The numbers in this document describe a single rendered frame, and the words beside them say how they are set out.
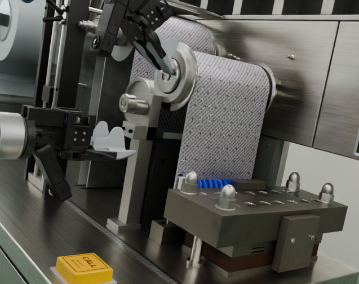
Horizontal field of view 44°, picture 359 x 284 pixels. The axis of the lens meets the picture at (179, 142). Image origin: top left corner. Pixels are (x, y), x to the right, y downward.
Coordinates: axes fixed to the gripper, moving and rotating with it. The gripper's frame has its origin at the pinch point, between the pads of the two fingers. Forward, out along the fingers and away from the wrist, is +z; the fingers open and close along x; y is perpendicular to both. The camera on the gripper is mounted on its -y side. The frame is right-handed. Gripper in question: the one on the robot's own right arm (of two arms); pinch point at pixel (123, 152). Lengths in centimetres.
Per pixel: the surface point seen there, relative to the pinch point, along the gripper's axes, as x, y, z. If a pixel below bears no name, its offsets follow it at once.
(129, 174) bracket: 9.3, -6.9, 8.5
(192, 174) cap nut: -7.7, -2.2, 11.6
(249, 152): -0.2, 1.3, 35.2
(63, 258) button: -7.7, -16.6, -13.0
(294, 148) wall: 167, -26, 279
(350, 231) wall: 100, -77, 279
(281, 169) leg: 13, -6, 66
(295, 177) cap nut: -7.7, -2.8, 44.3
